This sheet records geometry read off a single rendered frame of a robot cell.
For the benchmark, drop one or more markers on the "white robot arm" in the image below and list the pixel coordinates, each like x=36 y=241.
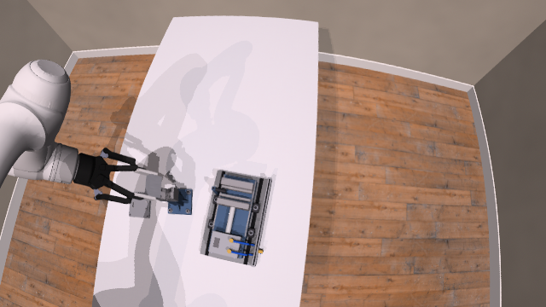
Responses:
x=32 y=111

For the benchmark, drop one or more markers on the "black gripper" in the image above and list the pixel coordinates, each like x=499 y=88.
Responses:
x=100 y=171

